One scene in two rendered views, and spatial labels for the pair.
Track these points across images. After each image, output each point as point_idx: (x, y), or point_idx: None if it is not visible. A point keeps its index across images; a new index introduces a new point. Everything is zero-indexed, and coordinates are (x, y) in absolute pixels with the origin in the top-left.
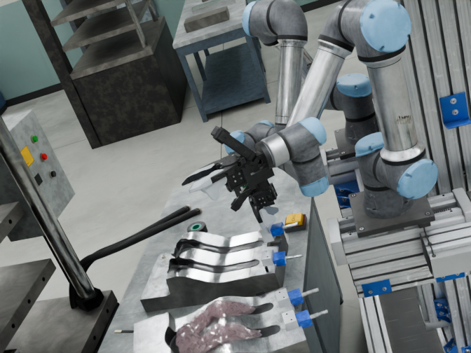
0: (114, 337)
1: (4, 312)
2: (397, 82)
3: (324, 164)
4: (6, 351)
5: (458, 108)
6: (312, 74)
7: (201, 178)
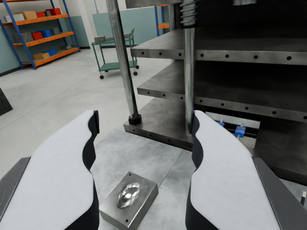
0: (296, 191)
1: (286, 105)
2: None
3: None
4: (259, 117)
5: None
6: None
7: (87, 131)
